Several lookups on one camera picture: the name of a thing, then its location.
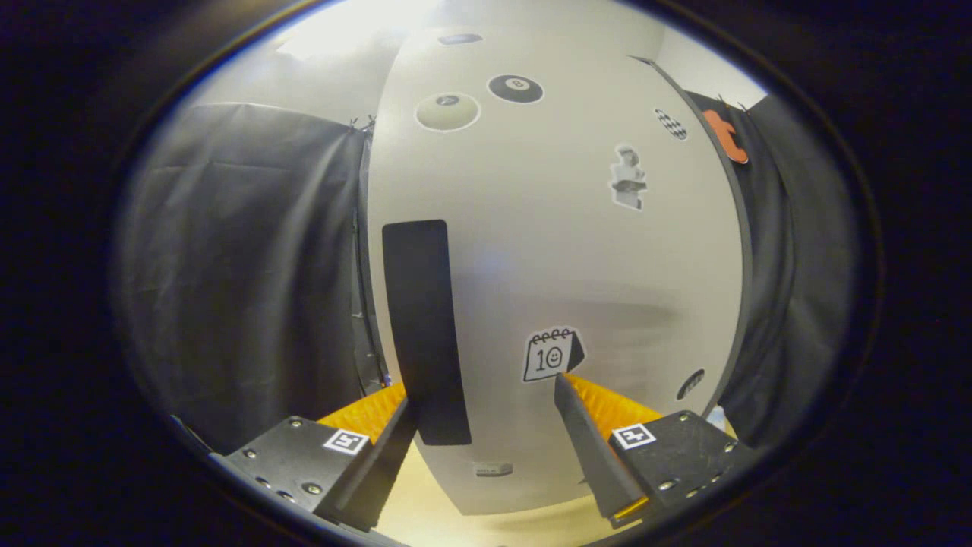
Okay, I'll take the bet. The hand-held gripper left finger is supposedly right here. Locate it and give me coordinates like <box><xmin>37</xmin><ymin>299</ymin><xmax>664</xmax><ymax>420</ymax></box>
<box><xmin>209</xmin><ymin>380</ymin><xmax>417</xmax><ymax>533</ymax></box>

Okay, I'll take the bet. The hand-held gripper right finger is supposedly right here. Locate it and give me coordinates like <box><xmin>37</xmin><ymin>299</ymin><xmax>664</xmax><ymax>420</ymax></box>
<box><xmin>553</xmin><ymin>372</ymin><xmax>760</xmax><ymax>526</ymax></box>

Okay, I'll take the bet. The black door handle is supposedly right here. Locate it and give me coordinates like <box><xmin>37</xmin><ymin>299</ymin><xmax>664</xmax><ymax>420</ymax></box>
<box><xmin>381</xmin><ymin>219</ymin><xmax>473</xmax><ymax>447</ymax></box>

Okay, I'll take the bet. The white cabinet door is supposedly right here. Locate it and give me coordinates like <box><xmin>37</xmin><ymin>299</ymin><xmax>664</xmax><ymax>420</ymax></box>
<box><xmin>366</xmin><ymin>27</ymin><xmax>745</xmax><ymax>516</ymax></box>

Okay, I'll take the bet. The grey cabinet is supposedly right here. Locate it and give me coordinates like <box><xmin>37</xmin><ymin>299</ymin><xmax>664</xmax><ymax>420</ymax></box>
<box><xmin>630</xmin><ymin>55</ymin><xmax>755</xmax><ymax>426</ymax></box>

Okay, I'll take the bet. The black backdrop cloth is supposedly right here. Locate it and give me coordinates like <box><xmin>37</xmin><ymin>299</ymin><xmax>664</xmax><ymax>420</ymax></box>
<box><xmin>114</xmin><ymin>91</ymin><xmax>859</xmax><ymax>457</ymax></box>

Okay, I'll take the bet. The thin black cable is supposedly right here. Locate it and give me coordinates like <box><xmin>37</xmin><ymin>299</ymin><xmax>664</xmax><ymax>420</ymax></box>
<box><xmin>351</xmin><ymin>205</ymin><xmax>384</xmax><ymax>384</ymax></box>

